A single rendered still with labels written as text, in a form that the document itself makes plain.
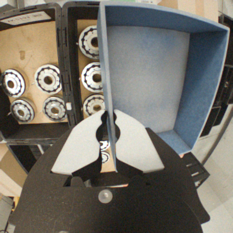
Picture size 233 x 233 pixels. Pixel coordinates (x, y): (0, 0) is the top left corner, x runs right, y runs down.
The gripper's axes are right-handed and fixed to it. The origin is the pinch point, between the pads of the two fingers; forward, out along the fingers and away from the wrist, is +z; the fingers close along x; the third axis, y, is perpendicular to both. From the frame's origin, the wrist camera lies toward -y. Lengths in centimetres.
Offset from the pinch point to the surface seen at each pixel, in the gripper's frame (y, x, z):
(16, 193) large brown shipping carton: 72, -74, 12
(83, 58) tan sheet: -5.2, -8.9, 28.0
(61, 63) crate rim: -4.9, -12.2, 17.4
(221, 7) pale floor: -90, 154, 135
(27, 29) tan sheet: -17.4, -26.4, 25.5
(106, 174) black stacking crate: 59, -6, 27
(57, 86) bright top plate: 2.4, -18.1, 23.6
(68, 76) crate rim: -1.0, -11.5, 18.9
